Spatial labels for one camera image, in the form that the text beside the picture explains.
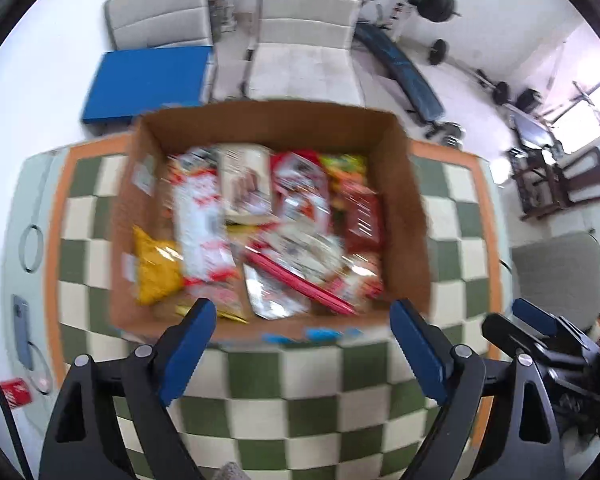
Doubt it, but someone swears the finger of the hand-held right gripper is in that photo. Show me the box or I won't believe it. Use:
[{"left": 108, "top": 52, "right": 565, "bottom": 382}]
[
  {"left": 481, "top": 312, "right": 536, "bottom": 357},
  {"left": 512, "top": 298, "right": 600, "bottom": 356}
]

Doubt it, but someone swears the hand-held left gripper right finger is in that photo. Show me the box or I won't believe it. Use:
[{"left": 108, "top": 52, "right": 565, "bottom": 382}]
[{"left": 390, "top": 298, "right": 566, "bottom": 480}]

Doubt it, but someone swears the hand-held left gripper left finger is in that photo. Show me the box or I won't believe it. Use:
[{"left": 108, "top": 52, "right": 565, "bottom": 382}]
[{"left": 39, "top": 298, "right": 217, "bottom": 480}]

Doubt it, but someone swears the gold snack packet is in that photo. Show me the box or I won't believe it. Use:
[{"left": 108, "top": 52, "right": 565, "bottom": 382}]
[{"left": 175, "top": 302, "right": 251, "bottom": 323}]

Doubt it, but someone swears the yellow snack packet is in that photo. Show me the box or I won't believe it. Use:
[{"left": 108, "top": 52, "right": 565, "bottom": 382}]
[{"left": 132, "top": 225, "right": 186, "bottom": 306}]

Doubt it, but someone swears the silver clear snack packet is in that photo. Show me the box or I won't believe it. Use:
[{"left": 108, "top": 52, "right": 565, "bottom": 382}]
[{"left": 242, "top": 262, "right": 311, "bottom": 321}]

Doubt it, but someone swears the long red white snack packet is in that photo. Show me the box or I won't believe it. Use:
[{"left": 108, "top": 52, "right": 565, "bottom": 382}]
[{"left": 172, "top": 167, "right": 243, "bottom": 311}]

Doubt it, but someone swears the long pink stick packet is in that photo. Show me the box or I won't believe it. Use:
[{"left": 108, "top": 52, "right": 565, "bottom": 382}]
[{"left": 245, "top": 245, "right": 358, "bottom": 316}]

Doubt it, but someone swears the brown cardboard box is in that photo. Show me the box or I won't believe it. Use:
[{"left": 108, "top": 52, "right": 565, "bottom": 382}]
[{"left": 109, "top": 100, "right": 436, "bottom": 343}]

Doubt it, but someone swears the dark red snack packet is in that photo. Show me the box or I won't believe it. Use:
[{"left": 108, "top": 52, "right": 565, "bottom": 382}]
[{"left": 337, "top": 182, "right": 383, "bottom": 251}]

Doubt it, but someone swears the white patterned snack packet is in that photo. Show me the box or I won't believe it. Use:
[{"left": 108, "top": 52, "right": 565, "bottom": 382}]
[{"left": 260, "top": 227, "right": 346, "bottom": 281}]

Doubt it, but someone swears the grey upholstered chair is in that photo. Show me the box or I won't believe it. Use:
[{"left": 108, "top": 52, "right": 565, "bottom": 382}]
[{"left": 510, "top": 232, "right": 600, "bottom": 331}]

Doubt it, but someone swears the green white checkered tablecloth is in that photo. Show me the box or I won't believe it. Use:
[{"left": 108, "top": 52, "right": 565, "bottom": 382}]
[{"left": 44, "top": 140, "right": 503, "bottom": 480}]

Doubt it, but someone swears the grey cloth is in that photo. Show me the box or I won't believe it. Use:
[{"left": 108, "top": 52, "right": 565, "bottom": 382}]
[{"left": 214, "top": 462, "right": 247, "bottom": 480}]

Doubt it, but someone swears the dark wooden chair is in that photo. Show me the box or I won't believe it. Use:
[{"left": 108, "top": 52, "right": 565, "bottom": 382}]
[{"left": 507, "top": 147, "right": 600, "bottom": 221}]

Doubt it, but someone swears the grey blue phone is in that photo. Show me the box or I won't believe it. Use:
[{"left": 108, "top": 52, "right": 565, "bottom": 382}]
[{"left": 12, "top": 295, "right": 35, "bottom": 368}]

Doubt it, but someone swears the small red packet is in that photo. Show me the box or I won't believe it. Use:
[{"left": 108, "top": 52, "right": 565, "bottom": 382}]
[{"left": 0, "top": 379, "right": 33, "bottom": 409}]

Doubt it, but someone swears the dark flat screen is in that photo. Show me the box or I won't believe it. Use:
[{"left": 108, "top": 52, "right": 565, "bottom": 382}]
[{"left": 510, "top": 110, "right": 556, "bottom": 148}]

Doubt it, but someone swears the white cookie packet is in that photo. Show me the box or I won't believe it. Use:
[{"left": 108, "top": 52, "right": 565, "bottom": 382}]
[{"left": 216, "top": 144, "right": 273, "bottom": 221}]

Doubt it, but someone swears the orange panda snack packet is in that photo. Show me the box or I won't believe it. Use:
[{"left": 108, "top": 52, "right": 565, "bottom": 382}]
[{"left": 165, "top": 147, "right": 218, "bottom": 221}]

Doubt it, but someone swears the bright window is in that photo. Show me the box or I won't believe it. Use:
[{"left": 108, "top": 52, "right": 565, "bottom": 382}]
[{"left": 552, "top": 70, "right": 600, "bottom": 153}]

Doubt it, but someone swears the colourful candy packet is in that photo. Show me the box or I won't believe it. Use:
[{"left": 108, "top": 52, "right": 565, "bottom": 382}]
[{"left": 320, "top": 154, "right": 368, "bottom": 196}]

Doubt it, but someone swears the dark block weight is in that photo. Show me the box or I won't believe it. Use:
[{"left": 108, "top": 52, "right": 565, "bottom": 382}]
[{"left": 517, "top": 89, "right": 543, "bottom": 113}]

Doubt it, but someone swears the dark blue weight bench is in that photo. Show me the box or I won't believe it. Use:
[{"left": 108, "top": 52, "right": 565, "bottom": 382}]
[{"left": 355, "top": 22, "right": 446, "bottom": 128}]

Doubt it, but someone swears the curved barbell with black plates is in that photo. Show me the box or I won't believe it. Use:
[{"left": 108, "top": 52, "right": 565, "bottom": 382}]
[{"left": 427, "top": 39, "right": 511, "bottom": 106}]

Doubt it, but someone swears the white padded chair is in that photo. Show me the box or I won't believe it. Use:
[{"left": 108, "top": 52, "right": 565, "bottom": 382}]
[
  {"left": 104, "top": 0, "right": 218, "bottom": 111},
  {"left": 242, "top": 0, "right": 368, "bottom": 108}
]

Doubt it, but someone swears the white weight rack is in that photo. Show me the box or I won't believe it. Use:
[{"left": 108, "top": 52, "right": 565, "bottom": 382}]
[{"left": 390, "top": 0, "right": 431, "bottom": 41}]

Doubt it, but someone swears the thick black cable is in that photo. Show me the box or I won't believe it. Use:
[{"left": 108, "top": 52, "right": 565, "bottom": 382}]
[{"left": 0, "top": 345, "right": 33, "bottom": 480}]

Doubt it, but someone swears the thin black looped cable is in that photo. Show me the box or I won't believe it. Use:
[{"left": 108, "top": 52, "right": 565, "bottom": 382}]
[{"left": 19, "top": 152, "right": 56, "bottom": 396}]

